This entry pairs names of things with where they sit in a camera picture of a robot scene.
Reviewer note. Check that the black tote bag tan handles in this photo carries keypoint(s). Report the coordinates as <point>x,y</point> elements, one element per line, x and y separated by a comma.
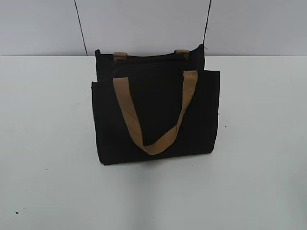
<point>154,107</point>

